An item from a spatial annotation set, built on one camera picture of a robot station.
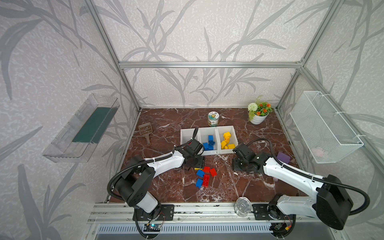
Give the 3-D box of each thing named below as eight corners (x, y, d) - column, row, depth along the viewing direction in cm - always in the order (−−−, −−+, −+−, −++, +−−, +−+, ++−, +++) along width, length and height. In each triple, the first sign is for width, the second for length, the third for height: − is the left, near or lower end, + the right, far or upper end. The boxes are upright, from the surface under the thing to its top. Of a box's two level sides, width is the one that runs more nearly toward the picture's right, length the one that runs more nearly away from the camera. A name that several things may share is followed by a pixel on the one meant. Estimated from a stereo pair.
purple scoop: (276, 158, 95) (277, 156, 93) (277, 153, 98) (279, 151, 96) (287, 164, 93) (289, 162, 91) (289, 158, 95) (290, 156, 93)
